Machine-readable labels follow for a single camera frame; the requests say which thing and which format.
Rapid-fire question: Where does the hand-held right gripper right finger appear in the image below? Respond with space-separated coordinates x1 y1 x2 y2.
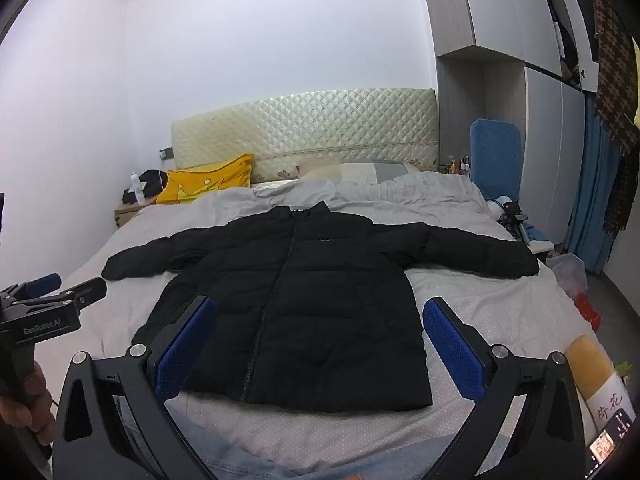
422 297 586 480

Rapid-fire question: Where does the red packet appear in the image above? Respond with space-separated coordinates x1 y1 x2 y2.
573 292 602 332

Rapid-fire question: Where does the wooden nightstand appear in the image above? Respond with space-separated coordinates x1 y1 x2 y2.
114 196 157 229

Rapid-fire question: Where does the smartphone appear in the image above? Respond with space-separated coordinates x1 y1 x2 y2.
584 407 637 467

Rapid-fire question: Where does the white cardboard box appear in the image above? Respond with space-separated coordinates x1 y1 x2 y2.
417 0 601 257

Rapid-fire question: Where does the clear plastic bag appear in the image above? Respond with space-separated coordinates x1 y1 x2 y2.
545 252 589 297

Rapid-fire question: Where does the cream quilted headboard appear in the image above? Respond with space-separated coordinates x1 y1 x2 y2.
171 87 440 184

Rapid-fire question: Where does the yellow garment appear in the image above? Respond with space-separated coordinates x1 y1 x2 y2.
631 39 640 128

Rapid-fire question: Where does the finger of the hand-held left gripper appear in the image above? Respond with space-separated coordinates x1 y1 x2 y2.
20 272 62 302
54 276 109 312

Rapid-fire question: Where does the yellow pillow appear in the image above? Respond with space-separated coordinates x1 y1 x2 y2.
156 153 254 206

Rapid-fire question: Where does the blue padded chair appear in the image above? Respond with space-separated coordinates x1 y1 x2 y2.
469 119 522 211

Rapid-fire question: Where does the blue folded fabric stack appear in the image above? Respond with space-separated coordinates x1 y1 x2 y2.
565 92 624 276

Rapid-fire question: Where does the brown checked cloth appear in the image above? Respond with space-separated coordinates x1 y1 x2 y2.
589 0 640 234

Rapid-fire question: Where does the yellow and white packet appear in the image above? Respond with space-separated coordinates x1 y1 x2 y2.
565 335 632 433

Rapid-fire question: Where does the person's left hand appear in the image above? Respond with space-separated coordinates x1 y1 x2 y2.
0 360 57 457

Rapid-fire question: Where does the black puffer jacket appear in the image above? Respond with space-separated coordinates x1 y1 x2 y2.
101 201 541 413

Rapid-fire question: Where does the black bag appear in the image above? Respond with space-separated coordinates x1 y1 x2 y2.
122 169 171 206

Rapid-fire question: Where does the black tripod device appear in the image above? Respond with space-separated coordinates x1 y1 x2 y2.
492 200 532 242

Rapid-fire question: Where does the grey striped pillow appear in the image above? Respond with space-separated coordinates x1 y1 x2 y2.
297 160 422 184

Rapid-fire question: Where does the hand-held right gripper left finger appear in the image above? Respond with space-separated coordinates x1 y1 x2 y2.
52 296 218 480

